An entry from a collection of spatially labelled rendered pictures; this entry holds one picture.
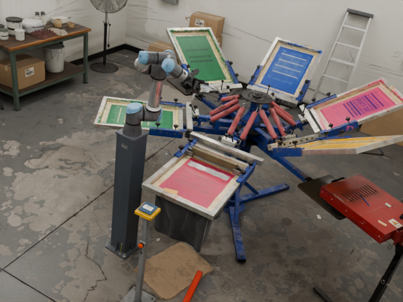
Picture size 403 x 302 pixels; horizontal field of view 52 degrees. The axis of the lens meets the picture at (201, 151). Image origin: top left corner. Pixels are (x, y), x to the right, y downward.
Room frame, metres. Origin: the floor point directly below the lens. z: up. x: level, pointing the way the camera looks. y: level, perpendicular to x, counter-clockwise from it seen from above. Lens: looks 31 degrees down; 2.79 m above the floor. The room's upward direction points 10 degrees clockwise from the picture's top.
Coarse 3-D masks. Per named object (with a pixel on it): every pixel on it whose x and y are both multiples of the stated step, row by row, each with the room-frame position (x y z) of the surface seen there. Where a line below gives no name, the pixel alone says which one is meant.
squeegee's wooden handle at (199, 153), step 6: (192, 150) 2.93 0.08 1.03; (198, 150) 2.91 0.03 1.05; (198, 156) 2.90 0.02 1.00; (204, 156) 2.88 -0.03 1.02; (210, 156) 2.86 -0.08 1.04; (216, 156) 2.85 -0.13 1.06; (216, 162) 2.84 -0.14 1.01; (222, 162) 2.82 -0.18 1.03; (228, 162) 2.80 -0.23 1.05; (228, 168) 2.80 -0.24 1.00; (234, 168) 2.78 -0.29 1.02
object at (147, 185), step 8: (216, 152) 3.04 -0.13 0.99; (176, 160) 2.81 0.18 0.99; (232, 160) 2.96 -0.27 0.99; (160, 168) 2.64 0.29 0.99; (168, 168) 2.69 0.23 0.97; (152, 176) 2.52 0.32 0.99; (160, 176) 2.59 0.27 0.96; (144, 184) 2.41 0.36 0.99; (152, 192) 2.37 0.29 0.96; (160, 192) 2.35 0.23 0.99; (168, 192) 2.36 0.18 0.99; (232, 192) 2.50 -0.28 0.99; (176, 200) 2.30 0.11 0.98; (184, 200) 2.31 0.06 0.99; (224, 200) 2.39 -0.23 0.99; (192, 208) 2.25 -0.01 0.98; (200, 208) 2.26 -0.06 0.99; (216, 208) 2.29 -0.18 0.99; (208, 216) 2.21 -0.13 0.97
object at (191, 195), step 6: (210, 168) 2.83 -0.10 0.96; (216, 168) 2.84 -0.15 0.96; (204, 174) 2.72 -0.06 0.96; (210, 174) 2.74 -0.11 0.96; (228, 174) 2.79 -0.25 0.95; (216, 180) 2.67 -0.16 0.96; (222, 180) 2.69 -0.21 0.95; (228, 180) 2.70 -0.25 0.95; (222, 186) 2.61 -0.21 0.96; (192, 192) 2.46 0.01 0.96; (216, 192) 2.52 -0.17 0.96; (186, 198) 2.38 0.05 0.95; (192, 198) 2.39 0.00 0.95; (198, 198) 2.40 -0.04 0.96; (204, 198) 2.42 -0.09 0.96; (210, 198) 2.43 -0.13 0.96; (198, 204) 2.34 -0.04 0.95; (204, 204) 2.35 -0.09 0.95
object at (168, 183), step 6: (186, 162) 2.85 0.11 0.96; (198, 162) 2.88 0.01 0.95; (204, 162) 2.90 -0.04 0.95; (180, 168) 2.75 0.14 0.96; (186, 168) 2.76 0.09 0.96; (192, 168) 2.78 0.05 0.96; (174, 174) 2.65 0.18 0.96; (198, 174) 2.71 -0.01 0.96; (168, 180) 2.56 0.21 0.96; (162, 186) 2.47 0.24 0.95; (168, 186) 2.48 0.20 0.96; (174, 186) 2.50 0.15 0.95; (180, 186) 2.51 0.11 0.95; (180, 192) 2.44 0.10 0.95; (186, 192) 2.45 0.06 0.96
